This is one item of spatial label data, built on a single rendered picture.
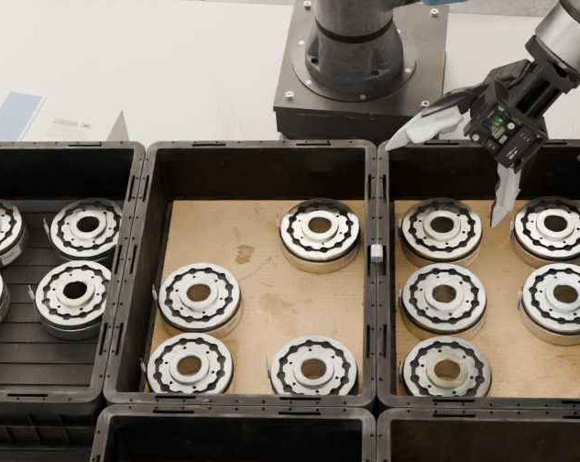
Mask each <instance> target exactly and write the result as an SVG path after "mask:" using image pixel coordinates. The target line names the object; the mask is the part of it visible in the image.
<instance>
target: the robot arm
mask: <svg viewBox="0 0 580 462"><path fill-rule="evenodd" d="M467 1H469V0H314V16H315V19H314V22H313V25H312V29H311V31H310V34H309V36H308V38H307V41H306V44H305V65H306V68H307V70H308V72H309V73H310V75H311V76H312V77H313V78H314V79H315V80H316V81H317V82H319V83H321V84H323V85H325V86H327V87H329V88H332V89H335V90H338V91H343V92H364V91H369V90H373V89H376V88H378V87H380V86H382V85H384V84H386V83H388V82H389V81H391V80H392V79H393V78H394V77H395V76H396V75H397V74H398V72H399V70H400V68H401V66H402V63H403V44H402V40H401V38H400V35H399V32H398V30H397V27H396V25H395V22H394V20H393V8H396V7H400V6H406V5H411V4H415V3H419V2H423V3H424V4H426V5H427V6H439V5H443V6H444V5H449V4H453V3H459V2H460V3H463V2H467ZM524 46H525V49H526V50H527V51H528V52H529V54H530V55H531V56H532V57H533V58H534V61H533V62H531V61H530V60H528V59H523V60H518V61H515V62H512V63H510V64H506V65H503V66H500V67H497V68H495V69H492V70H491V71H490V72H489V73H488V75H487V77H486V78H485V79H484V81H483V82H480V83H478V84H476V85H473V86H466V87H460V88H456V89H453V90H451V91H449V92H447V93H445V94H443V95H442V96H440V97H439V98H438V99H436V100H435V101H434V102H432V103H431V104H429V105H428V106H427V107H425V108H424V109H423V110H422V111H421V112H420V113H419V114H417V115H416V116H415V117H413V118H412V120H410V121H409V122H408V123H407V124H406V125H405V126H403V127H402V128H401V129H400V130H399V131H398V132H397V133H396V134H395V135H394V136H393V137H392V139H391V140H390V141H389V143H388V144H387V145H386V147H385V150H386V152H389V151H391V150H395V149H400V148H403V147H404V146H406V145H407V144H409V143H410V142H413V143H421V142H423V141H426V140H429V139H431V138H433V137H434V136H435V135H436V134H437V133H443V134H445V133H449V132H453V131H455V130H456V129H457V126H458V124H459V123H461V122H462V121H463V120H464V117H463V116H462V115H463V114H465V113H466V112H468V109H470V118H471V119H470V121H469V122H468V123H467V124H466V125H465V127H464V137H467V136H468V135H469V138H470V139H472V140H473V141H475V143H478V144H480V145H481V146H482V147H484V148H485V149H487V150H488V151H490V152H491V153H492V154H494V156H495V161H496V162H497V170H498V176H499V181H498V183H497V185H496V187H495V193H496V198H495V200H494V202H493V203H492V204H491V213H490V227H495V226H496V225H497V224H498V223H499V222H500V221H501V220H502V219H503V218H504V216H505V215H506V214H507V213H508V212H511V211H512V209H513V204H514V201H515V199H516V197H517V195H518V194H519V192H520V188H521V184H522V181H523V179H524V178H525V176H526V175H527V173H528V172H529V170H530V169H531V167H532V165H533V164H534V162H535V160H536V157H537V152H538V150H539V149H540V148H541V146H542V145H543V144H544V143H545V142H546V141H547V140H548V139H549V135H548V131H547V127H546V123H545V117H544V116H543V114H544V113H545V112H546V111H547V110H548V109H549V108H550V107H551V106H552V104H553V103H554V102H555V101H556V100H557V99H558V98H559V96H560V95H561V94H562V93H564V94H568V93H569V92H570V91H571V90H572V89H573V88H574V89H577V88H578V86H579V85H580V0H559V1H558V2H557V4H556V5H555V6H554V7H553V8H552V10H551V11H550V12H549V13H548V14H547V15H546V17H545V18H544V19H543V20H542V21H541V23H540V24H539V25H538V26H537V27H536V28H535V35H532V36H531V38H530V39H529V40H528V41H527V42H526V43H525V45H524ZM537 145H538V146H537Z"/></svg>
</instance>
